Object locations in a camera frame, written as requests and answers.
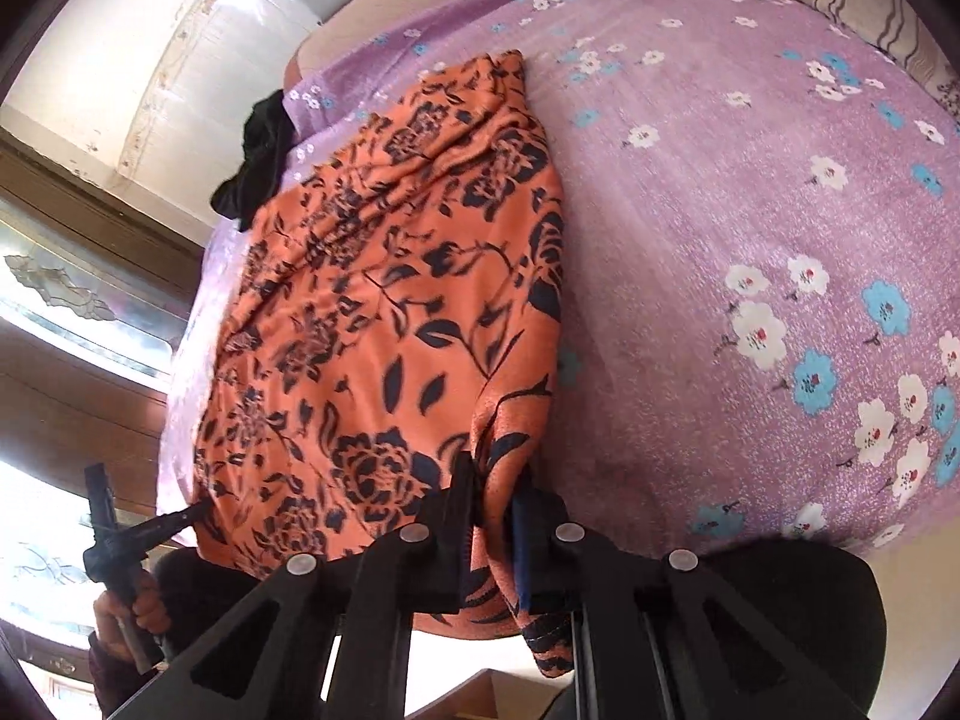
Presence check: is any orange black floral garment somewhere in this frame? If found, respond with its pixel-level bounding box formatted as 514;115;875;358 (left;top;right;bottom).
194;50;573;676

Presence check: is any person's left hand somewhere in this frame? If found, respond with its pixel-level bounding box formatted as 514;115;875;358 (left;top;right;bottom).
93;569;171;663

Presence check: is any purple floral bed sheet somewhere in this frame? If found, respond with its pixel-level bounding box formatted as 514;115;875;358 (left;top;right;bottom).
156;0;960;564

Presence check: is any black cloth garment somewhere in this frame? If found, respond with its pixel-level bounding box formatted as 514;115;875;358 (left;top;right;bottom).
210;89;296;232

